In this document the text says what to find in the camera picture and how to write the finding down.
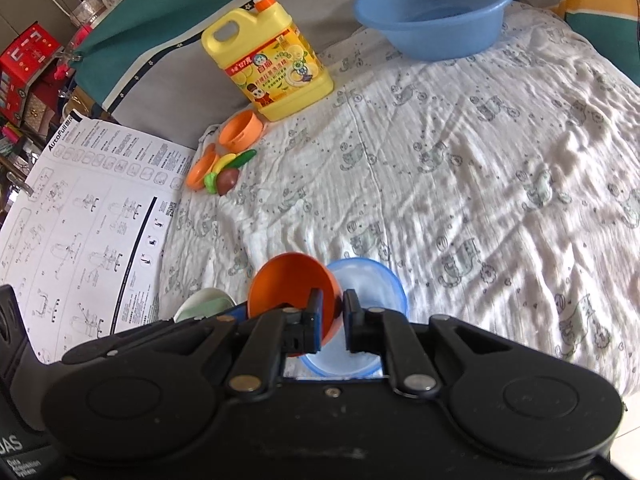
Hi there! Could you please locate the light orange shallow bowl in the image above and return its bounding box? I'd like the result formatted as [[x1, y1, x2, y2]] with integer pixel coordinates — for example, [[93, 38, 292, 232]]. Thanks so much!
[[186, 144, 221, 191]]

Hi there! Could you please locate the dark orange plastic bowl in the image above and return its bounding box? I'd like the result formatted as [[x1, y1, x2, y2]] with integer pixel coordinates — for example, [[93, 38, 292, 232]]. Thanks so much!
[[247, 252, 345, 358]]

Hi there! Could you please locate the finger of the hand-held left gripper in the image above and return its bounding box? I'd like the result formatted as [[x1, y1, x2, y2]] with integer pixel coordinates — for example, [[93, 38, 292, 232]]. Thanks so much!
[[62, 305, 249, 366]]

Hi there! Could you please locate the brown toy fruit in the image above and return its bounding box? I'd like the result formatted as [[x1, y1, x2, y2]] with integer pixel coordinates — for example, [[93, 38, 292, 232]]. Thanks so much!
[[217, 168, 242, 196]]

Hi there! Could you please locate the yellow toy banana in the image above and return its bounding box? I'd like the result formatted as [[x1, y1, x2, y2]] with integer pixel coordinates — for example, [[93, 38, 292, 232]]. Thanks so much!
[[210, 154, 241, 175]]

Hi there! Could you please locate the clear plastic jar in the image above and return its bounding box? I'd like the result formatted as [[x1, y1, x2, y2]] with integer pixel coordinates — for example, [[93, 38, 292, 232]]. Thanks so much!
[[67, 0, 119, 29]]

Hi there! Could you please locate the white printed blanket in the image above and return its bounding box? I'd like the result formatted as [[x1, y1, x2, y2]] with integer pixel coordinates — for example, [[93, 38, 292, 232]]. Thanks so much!
[[159, 0, 640, 396]]

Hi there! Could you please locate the blue clear plastic bowl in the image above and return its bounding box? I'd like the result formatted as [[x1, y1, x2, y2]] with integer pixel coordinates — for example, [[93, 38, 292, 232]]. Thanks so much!
[[299, 257, 407, 380]]

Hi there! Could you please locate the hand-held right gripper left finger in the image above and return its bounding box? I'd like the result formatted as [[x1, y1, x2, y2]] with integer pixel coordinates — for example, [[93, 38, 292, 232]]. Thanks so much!
[[145, 287, 324, 397]]

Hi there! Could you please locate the blue plastic basin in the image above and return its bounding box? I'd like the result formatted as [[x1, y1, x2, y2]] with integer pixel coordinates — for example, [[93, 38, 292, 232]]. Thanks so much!
[[354, 0, 517, 62]]

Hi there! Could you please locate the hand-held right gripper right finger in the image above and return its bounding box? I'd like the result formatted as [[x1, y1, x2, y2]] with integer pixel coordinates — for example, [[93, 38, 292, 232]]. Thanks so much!
[[342, 290, 528, 397]]

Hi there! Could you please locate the green square plate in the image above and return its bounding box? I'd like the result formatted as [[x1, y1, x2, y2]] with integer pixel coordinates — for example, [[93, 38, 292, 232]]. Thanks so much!
[[173, 287, 237, 324]]

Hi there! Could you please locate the white instruction sheet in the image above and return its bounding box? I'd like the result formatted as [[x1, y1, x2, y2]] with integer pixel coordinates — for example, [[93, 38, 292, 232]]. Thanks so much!
[[0, 115, 197, 367]]

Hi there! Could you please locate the red toy box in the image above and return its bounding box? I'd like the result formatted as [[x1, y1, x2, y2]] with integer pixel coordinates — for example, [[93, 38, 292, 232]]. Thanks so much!
[[0, 22, 67, 127]]

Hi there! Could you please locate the light orange plastic bowl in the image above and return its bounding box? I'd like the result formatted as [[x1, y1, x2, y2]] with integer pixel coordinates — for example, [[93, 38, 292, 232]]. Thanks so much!
[[217, 110, 265, 152]]

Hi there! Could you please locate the teal quilt navy border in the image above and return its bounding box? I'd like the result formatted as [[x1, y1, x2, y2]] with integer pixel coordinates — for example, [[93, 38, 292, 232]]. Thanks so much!
[[74, 0, 346, 112]]

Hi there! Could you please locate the yellow detergent bottle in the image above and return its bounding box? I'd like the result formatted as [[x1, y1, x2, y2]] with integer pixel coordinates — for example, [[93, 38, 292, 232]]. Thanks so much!
[[201, 0, 335, 122]]

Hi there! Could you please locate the striped teal yellow cushion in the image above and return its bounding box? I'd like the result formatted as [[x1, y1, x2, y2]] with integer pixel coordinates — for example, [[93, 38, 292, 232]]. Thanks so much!
[[562, 0, 640, 64]]

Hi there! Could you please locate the grey pillow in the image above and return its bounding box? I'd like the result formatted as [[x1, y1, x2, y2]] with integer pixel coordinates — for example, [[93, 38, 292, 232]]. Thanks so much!
[[111, 0, 371, 136]]

